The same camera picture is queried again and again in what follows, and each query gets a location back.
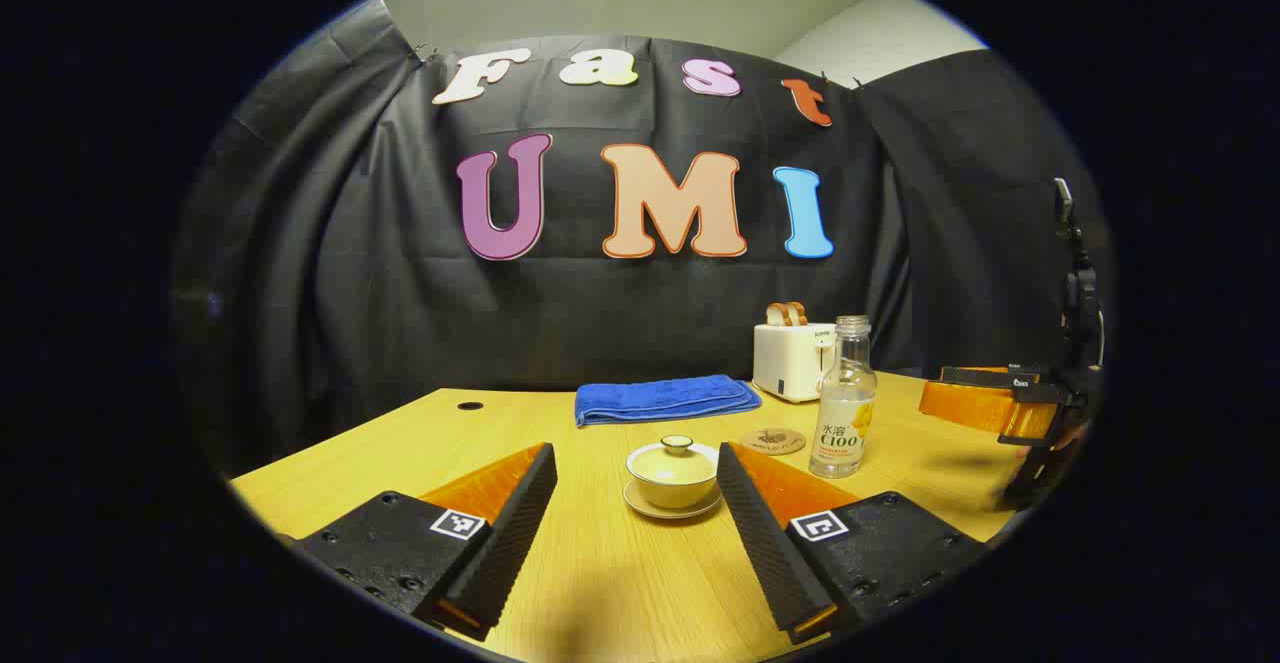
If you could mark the toast bread slice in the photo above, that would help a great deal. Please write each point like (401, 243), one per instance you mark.
(797, 313)
(775, 315)

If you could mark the folded blue towel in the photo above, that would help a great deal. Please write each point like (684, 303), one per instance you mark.
(665, 399)

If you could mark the round brown coaster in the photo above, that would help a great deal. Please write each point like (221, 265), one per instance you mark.
(772, 441)

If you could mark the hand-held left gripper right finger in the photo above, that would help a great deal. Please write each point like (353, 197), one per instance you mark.
(770, 543)

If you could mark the black backdrop cloth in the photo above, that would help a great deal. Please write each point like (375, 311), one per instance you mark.
(600, 313)

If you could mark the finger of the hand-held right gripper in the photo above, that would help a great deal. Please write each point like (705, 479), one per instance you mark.
(965, 403)
(990, 375)

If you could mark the cream saucer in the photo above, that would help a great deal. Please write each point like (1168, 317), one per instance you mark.
(672, 514)

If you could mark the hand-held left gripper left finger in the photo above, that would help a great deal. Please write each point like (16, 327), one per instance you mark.
(500, 543)

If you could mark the cream teacup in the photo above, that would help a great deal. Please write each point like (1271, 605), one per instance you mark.
(672, 493)

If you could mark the white toaster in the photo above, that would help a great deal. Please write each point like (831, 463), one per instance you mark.
(790, 363)

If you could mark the cream teacup lid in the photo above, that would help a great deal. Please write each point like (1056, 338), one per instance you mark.
(672, 461)

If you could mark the clear water bottle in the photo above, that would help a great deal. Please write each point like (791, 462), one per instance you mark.
(842, 413)

